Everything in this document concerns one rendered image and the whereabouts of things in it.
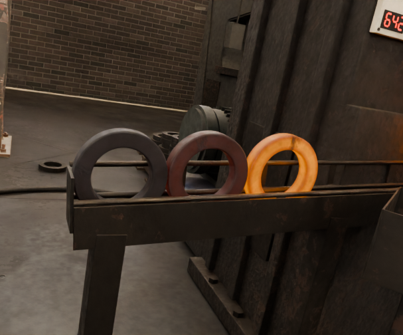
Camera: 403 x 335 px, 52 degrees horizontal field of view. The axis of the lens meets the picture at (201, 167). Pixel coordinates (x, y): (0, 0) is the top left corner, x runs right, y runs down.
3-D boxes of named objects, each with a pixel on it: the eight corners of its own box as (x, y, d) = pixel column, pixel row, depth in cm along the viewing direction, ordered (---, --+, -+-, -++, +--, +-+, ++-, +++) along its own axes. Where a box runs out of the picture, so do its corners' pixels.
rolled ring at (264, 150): (234, 166, 87) (228, 161, 90) (267, 228, 96) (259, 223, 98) (303, 119, 90) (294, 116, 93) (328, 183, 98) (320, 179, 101)
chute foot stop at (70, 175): (66, 217, 83) (66, 165, 79) (69, 217, 83) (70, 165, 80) (69, 233, 76) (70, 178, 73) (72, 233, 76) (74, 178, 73)
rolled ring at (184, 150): (255, 133, 87) (247, 130, 90) (171, 131, 80) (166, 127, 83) (242, 215, 92) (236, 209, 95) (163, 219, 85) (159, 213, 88)
